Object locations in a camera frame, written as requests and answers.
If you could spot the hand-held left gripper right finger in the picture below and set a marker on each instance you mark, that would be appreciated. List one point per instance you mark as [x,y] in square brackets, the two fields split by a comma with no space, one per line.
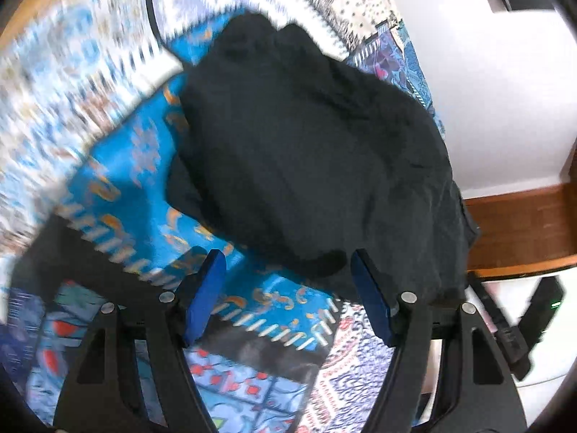
[369,297]

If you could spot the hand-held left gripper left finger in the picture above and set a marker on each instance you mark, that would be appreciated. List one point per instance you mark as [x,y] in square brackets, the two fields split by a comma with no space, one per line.
[207,293]

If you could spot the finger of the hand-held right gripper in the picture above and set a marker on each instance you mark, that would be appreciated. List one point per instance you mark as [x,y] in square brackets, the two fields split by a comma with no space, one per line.
[500,324]

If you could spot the blue patchwork bedsheet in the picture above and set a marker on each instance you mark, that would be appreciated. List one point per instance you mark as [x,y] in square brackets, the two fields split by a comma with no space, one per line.
[135,167]

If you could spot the black garment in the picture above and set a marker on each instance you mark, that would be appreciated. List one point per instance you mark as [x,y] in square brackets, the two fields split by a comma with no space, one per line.
[315,144]

